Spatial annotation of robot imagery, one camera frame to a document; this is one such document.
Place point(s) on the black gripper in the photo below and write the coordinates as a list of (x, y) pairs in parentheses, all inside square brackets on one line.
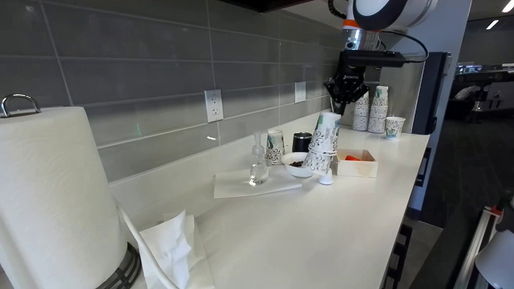
[(347, 82)]

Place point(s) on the printed paper cups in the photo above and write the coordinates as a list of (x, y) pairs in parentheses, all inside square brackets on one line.
[(322, 146)]

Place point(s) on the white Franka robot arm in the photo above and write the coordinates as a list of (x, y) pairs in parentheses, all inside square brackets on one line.
[(395, 13)]

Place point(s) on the tall stack of paper cups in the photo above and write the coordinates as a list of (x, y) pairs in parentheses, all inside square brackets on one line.
[(361, 114), (377, 109)]

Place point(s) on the short printed paper cup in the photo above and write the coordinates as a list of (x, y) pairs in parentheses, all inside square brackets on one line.
[(393, 128)]

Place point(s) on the small red item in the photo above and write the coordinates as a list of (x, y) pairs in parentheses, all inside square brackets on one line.
[(351, 157)]

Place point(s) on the black metal mug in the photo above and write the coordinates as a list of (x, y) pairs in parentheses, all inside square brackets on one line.
[(300, 141)]

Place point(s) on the dark food in bowl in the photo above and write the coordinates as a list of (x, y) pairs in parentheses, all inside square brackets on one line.
[(295, 164)]

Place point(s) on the small white cap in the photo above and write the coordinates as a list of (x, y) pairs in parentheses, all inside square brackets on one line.
[(326, 178)]

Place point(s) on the clear glass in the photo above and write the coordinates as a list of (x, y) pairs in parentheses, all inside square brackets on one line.
[(274, 146)]

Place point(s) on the white ceramic bowl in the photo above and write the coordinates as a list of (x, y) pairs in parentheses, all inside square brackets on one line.
[(297, 172)]

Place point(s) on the dark blue vertical panel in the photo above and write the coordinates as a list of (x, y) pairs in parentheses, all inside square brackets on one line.
[(430, 93)]

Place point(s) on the clear glass bottle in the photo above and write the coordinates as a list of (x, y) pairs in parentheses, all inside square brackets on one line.
[(258, 173)]

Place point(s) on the dark overhead cabinet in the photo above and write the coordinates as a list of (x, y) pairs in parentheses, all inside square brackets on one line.
[(257, 3)]

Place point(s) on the white flat tray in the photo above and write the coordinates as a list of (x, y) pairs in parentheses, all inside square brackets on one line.
[(234, 186)]

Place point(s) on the ceiling light strip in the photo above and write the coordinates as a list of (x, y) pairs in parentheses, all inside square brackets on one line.
[(491, 24), (507, 6)]

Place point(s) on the silver metal stand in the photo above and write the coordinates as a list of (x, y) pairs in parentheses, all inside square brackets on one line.
[(475, 245)]

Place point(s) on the white rounded object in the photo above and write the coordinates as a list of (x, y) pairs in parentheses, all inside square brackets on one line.
[(494, 258)]

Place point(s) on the crumpled white towel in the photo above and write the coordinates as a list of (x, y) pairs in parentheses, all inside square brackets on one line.
[(170, 250)]

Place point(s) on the metal paper towel holder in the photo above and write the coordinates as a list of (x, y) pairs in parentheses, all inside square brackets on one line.
[(123, 273)]

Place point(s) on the white paper towel roll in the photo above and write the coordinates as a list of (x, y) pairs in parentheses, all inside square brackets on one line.
[(48, 186)]

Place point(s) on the white wall outlet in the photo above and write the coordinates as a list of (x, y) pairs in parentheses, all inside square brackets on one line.
[(298, 91), (213, 104)]

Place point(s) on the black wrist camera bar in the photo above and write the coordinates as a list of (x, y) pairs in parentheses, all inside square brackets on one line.
[(374, 58)]

